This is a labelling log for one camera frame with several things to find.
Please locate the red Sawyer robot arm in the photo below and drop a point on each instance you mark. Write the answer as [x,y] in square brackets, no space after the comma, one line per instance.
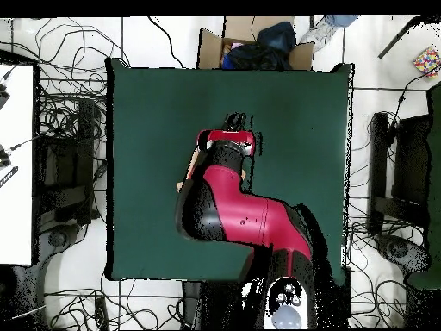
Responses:
[241,207]

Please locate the colourful patterned item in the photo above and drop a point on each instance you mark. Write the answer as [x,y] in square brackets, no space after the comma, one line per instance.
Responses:
[427,62]

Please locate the black flat strip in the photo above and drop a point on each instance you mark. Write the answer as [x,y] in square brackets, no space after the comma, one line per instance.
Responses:
[8,176]

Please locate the dark blue clothing pile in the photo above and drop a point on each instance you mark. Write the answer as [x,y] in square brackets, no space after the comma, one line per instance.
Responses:
[265,55]

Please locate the dark green table cloth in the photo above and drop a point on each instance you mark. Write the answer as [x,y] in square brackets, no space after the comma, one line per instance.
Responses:
[155,138]

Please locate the brown cardboard box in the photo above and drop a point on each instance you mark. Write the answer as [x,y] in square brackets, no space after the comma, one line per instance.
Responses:
[210,51]

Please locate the person's leg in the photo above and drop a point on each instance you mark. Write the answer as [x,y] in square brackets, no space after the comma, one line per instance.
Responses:
[320,32]

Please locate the black equipment stand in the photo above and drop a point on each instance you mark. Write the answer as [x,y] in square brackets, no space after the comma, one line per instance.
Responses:
[379,155]
[82,138]

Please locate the dark slanted rod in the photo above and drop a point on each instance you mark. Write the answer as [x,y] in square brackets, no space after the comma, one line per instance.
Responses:
[396,39]

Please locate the green covered side table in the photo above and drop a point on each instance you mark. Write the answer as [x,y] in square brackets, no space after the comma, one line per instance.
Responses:
[436,172]

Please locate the black power strip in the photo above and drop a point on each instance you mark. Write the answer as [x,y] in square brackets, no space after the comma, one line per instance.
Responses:
[101,313]

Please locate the white table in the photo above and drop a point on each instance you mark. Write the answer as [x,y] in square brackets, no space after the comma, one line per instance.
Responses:
[17,207]

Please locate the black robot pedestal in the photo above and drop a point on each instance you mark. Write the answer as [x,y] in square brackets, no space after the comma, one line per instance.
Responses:
[213,303]

